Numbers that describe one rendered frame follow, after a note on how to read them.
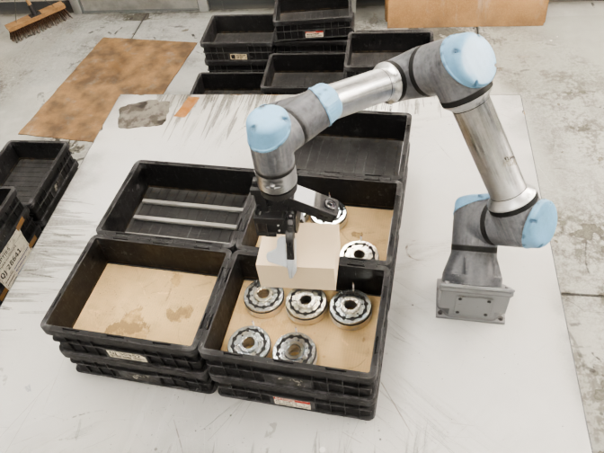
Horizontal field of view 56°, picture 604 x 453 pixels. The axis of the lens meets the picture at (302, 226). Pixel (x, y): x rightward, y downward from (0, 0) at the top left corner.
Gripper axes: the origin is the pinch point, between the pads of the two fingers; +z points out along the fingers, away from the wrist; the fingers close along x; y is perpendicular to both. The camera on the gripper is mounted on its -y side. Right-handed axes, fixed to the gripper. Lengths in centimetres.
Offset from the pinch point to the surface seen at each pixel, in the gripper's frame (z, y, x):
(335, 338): 27.3, -6.8, 4.6
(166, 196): 27, 49, -41
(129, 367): 30, 43, 14
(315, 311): 24.5, -1.4, -0.9
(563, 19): 111, -126, -291
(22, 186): 72, 143, -88
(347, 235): 27.4, -7.2, -27.9
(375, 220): 27.5, -14.6, -33.9
